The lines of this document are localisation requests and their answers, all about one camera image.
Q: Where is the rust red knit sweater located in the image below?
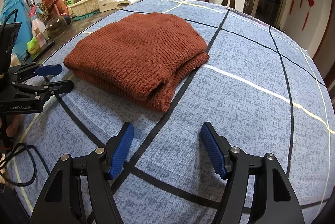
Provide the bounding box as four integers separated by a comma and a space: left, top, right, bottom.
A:
64, 13, 210, 112

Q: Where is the person's left hand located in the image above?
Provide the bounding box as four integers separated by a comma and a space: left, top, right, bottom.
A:
0, 115, 23, 137

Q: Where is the blue water jug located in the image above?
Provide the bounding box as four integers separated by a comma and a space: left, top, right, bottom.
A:
0, 0, 33, 63

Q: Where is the green frog toy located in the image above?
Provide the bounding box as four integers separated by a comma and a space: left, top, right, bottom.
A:
26, 37, 40, 55

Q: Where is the pink spray bottle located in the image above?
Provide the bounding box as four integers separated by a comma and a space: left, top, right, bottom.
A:
28, 5, 46, 37

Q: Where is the glass jar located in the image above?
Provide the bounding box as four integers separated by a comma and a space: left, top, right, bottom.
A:
46, 15, 68, 39

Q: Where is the woven cream basket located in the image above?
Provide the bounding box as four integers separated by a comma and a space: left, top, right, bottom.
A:
69, 0, 99, 17

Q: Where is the blue checked table cloth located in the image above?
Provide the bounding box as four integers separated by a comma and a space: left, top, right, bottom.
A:
7, 0, 334, 223

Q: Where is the white tissue box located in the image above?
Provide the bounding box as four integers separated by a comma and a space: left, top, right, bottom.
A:
98, 0, 141, 12

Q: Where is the black cable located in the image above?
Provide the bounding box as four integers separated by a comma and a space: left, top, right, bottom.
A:
0, 142, 52, 187

